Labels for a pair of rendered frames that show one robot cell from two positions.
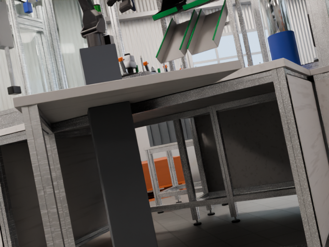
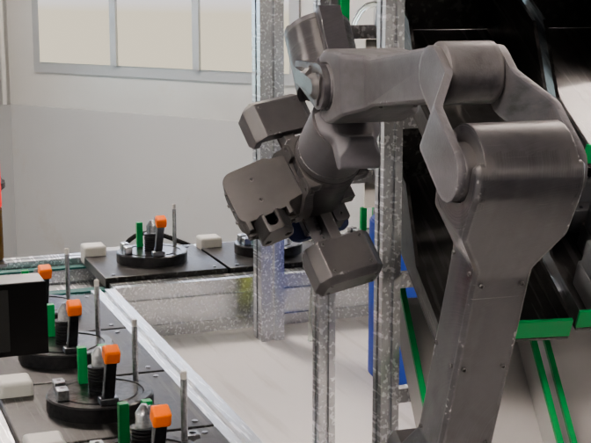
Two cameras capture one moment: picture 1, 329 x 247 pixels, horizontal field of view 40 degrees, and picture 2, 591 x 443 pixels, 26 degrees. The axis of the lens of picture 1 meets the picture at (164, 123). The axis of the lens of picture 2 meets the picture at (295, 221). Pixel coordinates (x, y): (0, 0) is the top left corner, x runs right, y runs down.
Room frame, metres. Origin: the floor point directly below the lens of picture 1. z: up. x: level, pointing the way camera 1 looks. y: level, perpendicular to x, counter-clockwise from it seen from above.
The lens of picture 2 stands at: (1.27, 0.86, 1.52)
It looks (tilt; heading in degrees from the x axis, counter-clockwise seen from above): 11 degrees down; 315
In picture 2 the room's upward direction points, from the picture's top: straight up
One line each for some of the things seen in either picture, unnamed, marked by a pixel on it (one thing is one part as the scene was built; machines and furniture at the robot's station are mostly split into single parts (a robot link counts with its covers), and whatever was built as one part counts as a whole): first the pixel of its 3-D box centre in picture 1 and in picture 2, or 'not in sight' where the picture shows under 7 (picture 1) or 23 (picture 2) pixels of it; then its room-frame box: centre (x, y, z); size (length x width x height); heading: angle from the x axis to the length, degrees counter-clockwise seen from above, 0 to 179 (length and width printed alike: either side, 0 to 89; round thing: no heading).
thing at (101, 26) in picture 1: (92, 28); not in sight; (1.78, 0.21, 1.15); 0.09 x 0.07 x 0.06; 62
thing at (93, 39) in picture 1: (95, 42); not in sight; (1.77, 0.21, 1.09); 0.07 x 0.07 x 0.06; 12
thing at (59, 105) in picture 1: (119, 100); not in sight; (1.78, 0.16, 0.84); 0.90 x 0.70 x 0.03; 12
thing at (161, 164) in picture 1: (132, 183); not in sight; (5.48, 0.53, 0.22); 1.26 x 0.91 x 0.44; 102
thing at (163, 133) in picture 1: (184, 127); not in sight; (4.25, -0.18, 0.73); 0.62 x 0.42 x 0.23; 65
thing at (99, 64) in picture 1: (101, 74); not in sight; (1.77, 0.21, 0.96); 0.14 x 0.14 x 0.20; 12
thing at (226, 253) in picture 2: not in sight; (267, 230); (3.13, -0.93, 1.01); 0.24 x 0.24 x 0.13; 65
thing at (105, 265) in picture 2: not in sight; (151, 239); (3.23, -0.70, 1.01); 0.24 x 0.24 x 0.13; 65
